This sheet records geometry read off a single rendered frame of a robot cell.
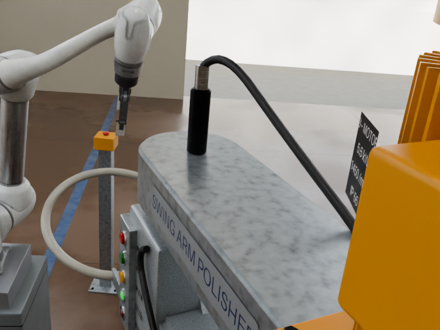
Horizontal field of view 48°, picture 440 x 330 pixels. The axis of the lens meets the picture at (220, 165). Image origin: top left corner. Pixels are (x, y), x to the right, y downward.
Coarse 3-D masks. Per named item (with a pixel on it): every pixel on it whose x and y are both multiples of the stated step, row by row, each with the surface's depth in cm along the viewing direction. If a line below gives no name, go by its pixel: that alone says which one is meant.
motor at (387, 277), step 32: (416, 64) 36; (416, 96) 35; (416, 128) 34; (352, 160) 40; (384, 160) 29; (416, 160) 28; (352, 192) 39; (384, 192) 29; (416, 192) 26; (384, 224) 29; (416, 224) 27; (352, 256) 32; (384, 256) 29; (416, 256) 27; (352, 288) 32; (384, 288) 29; (416, 288) 27; (320, 320) 51; (352, 320) 52; (384, 320) 30; (416, 320) 27
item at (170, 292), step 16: (144, 224) 101; (144, 240) 99; (160, 240) 95; (144, 256) 100; (160, 256) 93; (160, 272) 94; (176, 272) 96; (160, 288) 96; (176, 288) 97; (192, 288) 99; (144, 304) 104; (160, 304) 97; (176, 304) 99; (192, 304) 101; (144, 320) 105; (160, 320) 99
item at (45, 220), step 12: (108, 168) 187; (72, 180) 178; (60, 192) 174; (48, 204) 168; (48, 216) 165; (48, 228) 162; (48, 240) 158; (60, 252) 156; (72, 264) 154; (96, 276) 154; (108, 276) 155
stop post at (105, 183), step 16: (96, 144) 288; (112, 144) 288; (112, 160) 297; (112, 176) 301; (112, 192) 306; (112, 208) 310; (112, 224) 314; (112, 240) 319; (112, 256) 324; (96, 288) 327; (112, 288) 329
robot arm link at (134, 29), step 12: (132, 12) 142; (144, 12) 144; (120, 24) 142; (132, 24) 141; (144, 24) 143; (120, 36) 144; (132, 36) 143; (144, 36) 145; (120, 48) 146; (132, 48) 145; (144, 48) 148; (120, 60) 150; (132, 60) 149
